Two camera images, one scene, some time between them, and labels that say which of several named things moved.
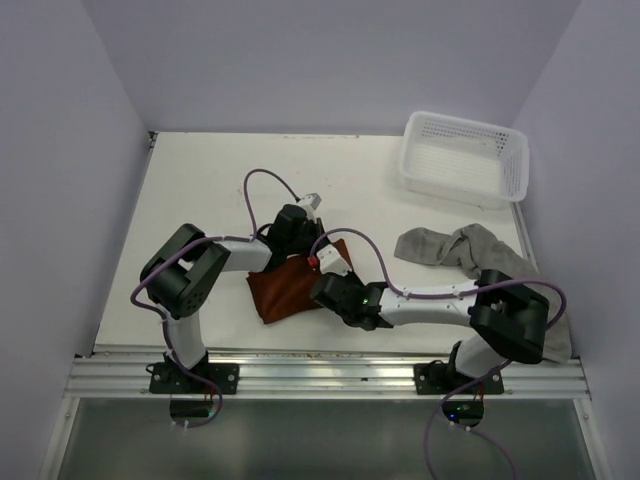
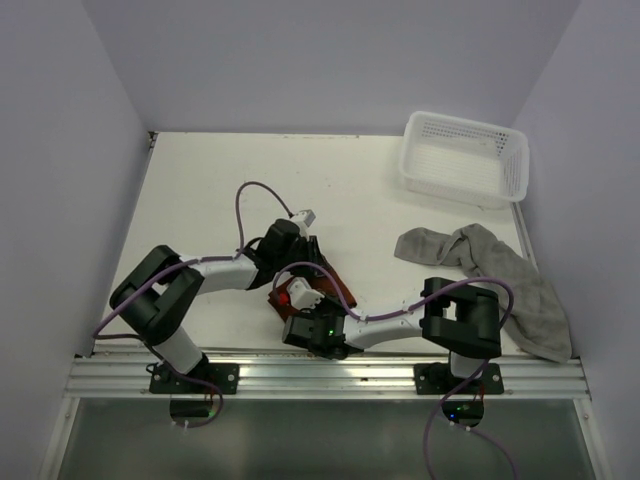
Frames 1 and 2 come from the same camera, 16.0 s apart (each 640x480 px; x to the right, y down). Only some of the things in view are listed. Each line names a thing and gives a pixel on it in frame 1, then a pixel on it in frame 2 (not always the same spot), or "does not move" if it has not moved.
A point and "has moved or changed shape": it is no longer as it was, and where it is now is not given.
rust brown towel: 284,288 has moved or changed shape
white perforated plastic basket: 464,162 does not move
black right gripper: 350,276 -> 310,315
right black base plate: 440,378 does not move
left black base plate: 172,378 does not move
